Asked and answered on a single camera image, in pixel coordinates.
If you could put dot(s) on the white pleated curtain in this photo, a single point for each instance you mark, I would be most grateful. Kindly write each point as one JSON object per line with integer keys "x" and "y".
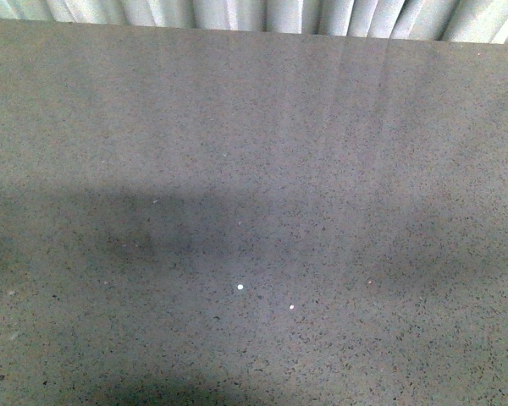
{"x": 417, "y": 20}

